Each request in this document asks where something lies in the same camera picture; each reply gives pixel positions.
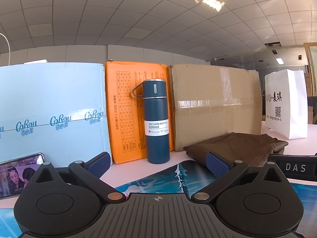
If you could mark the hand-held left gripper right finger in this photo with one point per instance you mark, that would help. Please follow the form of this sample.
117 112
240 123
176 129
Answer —
218 164

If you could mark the large light blue carton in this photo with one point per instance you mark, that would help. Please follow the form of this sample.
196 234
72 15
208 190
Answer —
49 91

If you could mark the smartphone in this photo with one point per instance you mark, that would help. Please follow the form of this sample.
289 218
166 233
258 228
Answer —
14 176

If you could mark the brown cardboard box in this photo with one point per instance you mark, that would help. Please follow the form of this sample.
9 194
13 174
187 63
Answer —
210 91

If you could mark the printed desk mat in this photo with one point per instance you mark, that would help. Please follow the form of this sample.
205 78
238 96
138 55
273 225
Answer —
158 178

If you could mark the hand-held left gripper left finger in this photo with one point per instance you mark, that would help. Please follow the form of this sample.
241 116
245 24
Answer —
99 164

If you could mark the dark blue vacuum bottle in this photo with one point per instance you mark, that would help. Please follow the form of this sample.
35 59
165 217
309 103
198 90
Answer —
158 104

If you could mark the wooden door frame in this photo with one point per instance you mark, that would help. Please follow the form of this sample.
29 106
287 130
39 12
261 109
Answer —
310 54

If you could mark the brown folded cloth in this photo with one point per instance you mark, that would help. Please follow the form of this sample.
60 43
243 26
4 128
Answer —
247 146

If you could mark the white paper bag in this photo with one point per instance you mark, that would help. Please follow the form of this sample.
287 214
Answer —
284 84

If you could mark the orange cardboard box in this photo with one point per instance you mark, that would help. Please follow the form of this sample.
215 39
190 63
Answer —
123 91

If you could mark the white charger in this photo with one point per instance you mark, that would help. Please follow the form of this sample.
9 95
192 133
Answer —
37 61

